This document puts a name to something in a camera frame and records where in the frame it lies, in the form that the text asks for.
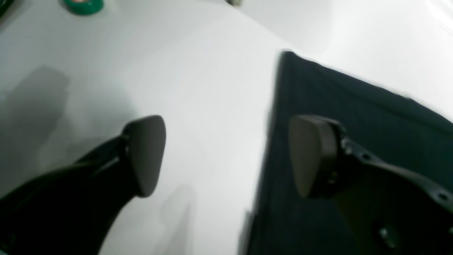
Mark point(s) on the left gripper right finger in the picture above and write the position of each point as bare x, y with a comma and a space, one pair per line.
390, 210

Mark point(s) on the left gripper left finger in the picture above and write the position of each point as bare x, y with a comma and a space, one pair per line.
70, 211

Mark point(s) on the black T-shirt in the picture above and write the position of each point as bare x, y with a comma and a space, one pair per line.
396, 129

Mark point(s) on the green tape roll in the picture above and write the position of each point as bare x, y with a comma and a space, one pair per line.
84, 7

